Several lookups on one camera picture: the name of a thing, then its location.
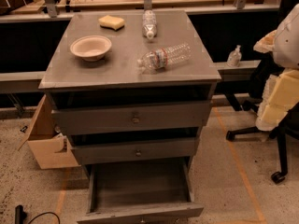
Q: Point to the grey bottom drawer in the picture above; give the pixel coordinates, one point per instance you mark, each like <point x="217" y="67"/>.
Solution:
<point x="140" y="192"/>

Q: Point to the grey drawer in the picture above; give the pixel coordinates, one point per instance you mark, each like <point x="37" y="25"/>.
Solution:
<point x="135" y="151"/>
<point x="140" y="192"/>
<point x="126" y="118"/>

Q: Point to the grey wooden drawer cabinet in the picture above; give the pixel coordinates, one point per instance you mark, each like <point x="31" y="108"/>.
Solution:
<point x="71" y="83"/>

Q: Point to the grey top drawer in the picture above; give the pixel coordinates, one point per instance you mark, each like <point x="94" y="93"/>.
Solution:
<point x="126" y="118"/>

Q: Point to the grey middle drawer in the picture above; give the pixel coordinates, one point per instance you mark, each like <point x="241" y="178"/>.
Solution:
<point x="135" y="151"/>

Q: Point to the clear bottle with red label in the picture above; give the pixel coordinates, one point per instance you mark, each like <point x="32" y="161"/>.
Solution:
<point x="158" y="59"/>

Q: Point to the beige paper bowl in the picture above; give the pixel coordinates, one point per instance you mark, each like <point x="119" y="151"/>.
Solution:
<point x="91" y="48"/>

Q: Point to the upright-lying clear water bottle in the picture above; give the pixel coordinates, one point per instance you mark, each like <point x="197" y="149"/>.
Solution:
<point x="149" y="28"/>

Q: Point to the yellow sponge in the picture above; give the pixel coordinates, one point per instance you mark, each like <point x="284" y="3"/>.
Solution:
<point x="111" y="22"/>

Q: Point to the clear sanitizer pump bottle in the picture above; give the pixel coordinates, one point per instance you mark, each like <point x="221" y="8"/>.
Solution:
<point x="234" y="57"/>

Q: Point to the open cardboard box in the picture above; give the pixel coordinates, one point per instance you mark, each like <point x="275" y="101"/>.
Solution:
<point x="50" y="148"/>

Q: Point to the black office chair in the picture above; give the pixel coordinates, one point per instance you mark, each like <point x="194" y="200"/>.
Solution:
<point x="288" y="126"/>

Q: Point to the long wooden workbench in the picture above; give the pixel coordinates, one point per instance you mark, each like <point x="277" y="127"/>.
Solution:
<point x="67" y="7"/>

